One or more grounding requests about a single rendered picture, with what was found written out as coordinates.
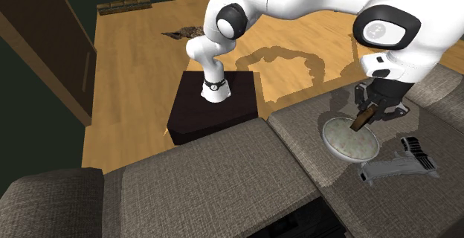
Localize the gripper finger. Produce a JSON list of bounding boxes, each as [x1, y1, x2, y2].
[[373, 100, 411, 123], [354, 83, 375, 113]]

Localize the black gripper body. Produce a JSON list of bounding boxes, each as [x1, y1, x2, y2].
[[365, 77, 415, 109]]

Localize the brown rectangular block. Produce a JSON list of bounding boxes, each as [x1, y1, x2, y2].
[[349, 107, 376, 132]]

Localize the white speckled bowl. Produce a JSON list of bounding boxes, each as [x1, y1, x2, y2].
[[322, 117, 381, 164]]

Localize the grey and black pistol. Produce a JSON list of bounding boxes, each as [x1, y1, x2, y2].
[[358, 136, 441, 187]]

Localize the dark robot stand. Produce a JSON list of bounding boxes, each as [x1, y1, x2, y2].
[[167, 71, 259, 146]]

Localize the grey fabric sofa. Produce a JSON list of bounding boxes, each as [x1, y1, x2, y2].
[[0, 62, 464, 238]]

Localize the brown wooden cabinet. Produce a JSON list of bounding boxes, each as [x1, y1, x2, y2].
[[0, 0, 98, 127]]

